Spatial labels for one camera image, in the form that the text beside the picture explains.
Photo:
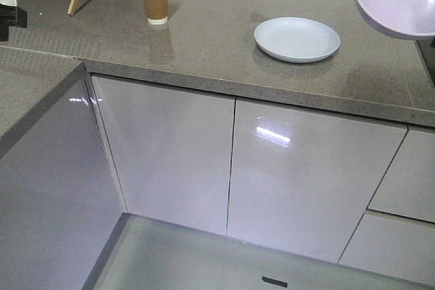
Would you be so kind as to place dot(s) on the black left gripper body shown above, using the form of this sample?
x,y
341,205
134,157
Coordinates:
x,y
11,16

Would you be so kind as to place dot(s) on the light blue plate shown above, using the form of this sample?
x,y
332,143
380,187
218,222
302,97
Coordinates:
x,y
296,40

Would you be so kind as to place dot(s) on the grey side cabinet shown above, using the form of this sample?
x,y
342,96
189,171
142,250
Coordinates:
x,y
59,206

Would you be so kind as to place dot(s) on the white cabinet door left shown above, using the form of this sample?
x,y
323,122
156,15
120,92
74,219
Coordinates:
x,y
171,149

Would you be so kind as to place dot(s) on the white cabinet door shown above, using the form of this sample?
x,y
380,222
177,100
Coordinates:
x,y
301,180
171,149

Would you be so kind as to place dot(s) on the white cabinet door right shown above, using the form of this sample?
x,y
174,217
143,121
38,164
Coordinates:
x,y
301,180

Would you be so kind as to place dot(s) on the black floor tape strip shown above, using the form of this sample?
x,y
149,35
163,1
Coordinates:
x,y
276,282

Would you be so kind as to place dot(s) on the black glass cooktop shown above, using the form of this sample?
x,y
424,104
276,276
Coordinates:
x,y
427,50

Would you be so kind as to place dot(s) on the white drawer fronts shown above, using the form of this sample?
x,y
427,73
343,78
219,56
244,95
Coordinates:
x,y
395,236

